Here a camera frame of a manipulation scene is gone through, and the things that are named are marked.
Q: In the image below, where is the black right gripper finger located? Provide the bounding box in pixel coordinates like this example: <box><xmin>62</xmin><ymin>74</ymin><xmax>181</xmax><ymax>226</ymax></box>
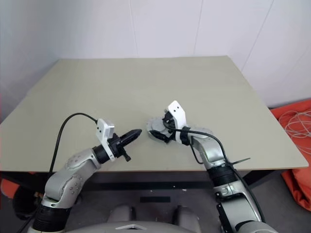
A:
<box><xmin>149</xmin><ymin>130</ymin><xmax>169</xmax><ymax>143</ymax></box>

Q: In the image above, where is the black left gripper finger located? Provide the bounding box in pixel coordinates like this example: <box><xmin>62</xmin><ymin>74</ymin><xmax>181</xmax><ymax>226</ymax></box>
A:
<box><xmin>120</xmin><ymin>129</ymin><xmax>143</xmax><ymax>144</ymax></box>
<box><xmin>122</xmin><ymin>132</ymin><xmax>143</xmax><ymax>147</ymax></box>

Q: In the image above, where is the silver robot torso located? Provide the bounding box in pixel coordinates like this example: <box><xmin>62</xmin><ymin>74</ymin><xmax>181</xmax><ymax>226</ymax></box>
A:
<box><xmin>64</xmin><ymin>219</ymin><xmax>219</xmax><ymax>233</ymax></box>

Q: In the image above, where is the grey toothed round lid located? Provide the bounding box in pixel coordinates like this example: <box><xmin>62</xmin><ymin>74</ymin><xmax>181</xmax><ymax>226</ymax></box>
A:
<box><xmin>145</xmin><ymin>117</ymin><xmax>171</xmax><ymax>136</ymax></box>

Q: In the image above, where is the black table frame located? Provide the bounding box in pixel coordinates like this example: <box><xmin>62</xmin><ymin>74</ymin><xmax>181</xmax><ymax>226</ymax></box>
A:
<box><xmin>0</xmin><ymin>169</ymin><xmax>284</xmax><ymax>193</ymax></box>

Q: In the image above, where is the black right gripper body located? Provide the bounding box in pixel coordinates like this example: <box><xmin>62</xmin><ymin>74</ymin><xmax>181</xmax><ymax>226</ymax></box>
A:
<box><xmin>161</xmin><ymin>110</ymin><xmax>177</xmax><ymax>144</ymax></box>

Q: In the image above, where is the white coiled cable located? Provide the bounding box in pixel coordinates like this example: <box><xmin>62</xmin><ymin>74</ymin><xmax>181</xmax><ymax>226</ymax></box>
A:
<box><xmin>278</xmin><ymin>110</ymin><xmax>311</xmax><ymax>153</ymax></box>

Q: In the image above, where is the black zip tie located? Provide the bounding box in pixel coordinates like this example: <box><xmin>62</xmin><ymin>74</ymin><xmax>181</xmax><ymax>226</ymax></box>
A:
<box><xmin>228</xmin><ymin>157</ymin><xmax>251</xmax><ymax>168</ymax></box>

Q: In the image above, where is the orange bean bag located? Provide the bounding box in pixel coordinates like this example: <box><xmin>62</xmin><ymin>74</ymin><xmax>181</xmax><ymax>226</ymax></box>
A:
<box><xmin>269</xmin><ymin>98</ymin><xmax>311</xmax><ymax>209</ymax></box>

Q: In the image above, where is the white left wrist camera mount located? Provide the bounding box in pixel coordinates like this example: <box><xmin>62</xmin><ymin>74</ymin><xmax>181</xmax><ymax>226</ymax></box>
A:
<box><xmin>95</xmin><ymin>118</ymin><xmax>116</xmax><ymax>162</ymax></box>

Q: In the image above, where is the orange cushion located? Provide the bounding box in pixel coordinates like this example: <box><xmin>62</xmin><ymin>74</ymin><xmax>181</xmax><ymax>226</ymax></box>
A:
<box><xmin>0</xmin><ymin>179</ymin><xmax>20</xmax><ymax>199</ymax></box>

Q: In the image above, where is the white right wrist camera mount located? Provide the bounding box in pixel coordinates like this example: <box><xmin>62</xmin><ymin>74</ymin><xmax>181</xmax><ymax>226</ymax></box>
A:
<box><xmin>167</xmin><ymin>100</ymin><xmax>188</xmax><ymax>146</ymax></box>

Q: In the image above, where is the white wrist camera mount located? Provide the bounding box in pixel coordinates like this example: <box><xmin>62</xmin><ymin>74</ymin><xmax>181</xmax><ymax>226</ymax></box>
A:
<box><xmin>95</xmin><ymin>118</ymin><xmax>116</xmax><ymax>162</ymax></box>
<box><xmin>167</xmin><ymin>100</ymin><xmax>188</xmax><ymax>146</ymax></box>

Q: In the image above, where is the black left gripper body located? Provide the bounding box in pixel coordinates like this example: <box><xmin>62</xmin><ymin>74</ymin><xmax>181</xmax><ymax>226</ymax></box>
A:
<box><xmin>108</xmin><ymin>134</ymin><xmax>132</xmax><ymax>163</ymax></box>

